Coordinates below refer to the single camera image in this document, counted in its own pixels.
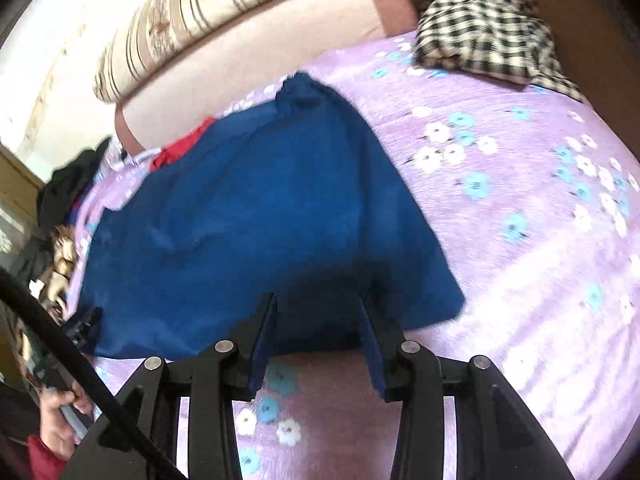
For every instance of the black white checkered cloth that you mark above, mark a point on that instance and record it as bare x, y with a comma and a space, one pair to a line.
495, 35

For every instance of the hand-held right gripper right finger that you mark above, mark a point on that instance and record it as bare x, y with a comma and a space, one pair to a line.
376, 355

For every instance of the pink folded quilt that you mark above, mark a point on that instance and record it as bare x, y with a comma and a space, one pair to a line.
250, 60

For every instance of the black garment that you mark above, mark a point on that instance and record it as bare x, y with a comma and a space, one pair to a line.
70, 185

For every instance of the striped floral pillow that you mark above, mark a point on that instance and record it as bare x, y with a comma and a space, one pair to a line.
200, 15

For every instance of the person's left forearm red sleeve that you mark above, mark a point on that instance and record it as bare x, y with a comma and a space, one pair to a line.
42, 460

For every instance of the wooden door with glass panel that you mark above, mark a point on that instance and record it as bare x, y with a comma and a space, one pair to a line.
17, 185

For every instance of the purple floral bed sheet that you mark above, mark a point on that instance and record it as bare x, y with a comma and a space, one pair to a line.
500, 210

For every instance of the blue work jacket red collar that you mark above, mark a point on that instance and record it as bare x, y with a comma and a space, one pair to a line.
250, 210

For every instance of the brown beige plush blanket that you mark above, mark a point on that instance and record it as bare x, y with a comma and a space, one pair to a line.
60, 265

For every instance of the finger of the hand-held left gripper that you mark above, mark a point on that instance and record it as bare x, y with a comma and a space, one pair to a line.
85, 327

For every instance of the person's left hand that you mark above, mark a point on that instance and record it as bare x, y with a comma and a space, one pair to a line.
62, 420

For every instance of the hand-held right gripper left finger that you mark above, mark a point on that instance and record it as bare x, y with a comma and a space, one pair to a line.
263, 345

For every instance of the black jacket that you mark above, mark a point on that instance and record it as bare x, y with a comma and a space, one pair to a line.
37, 260

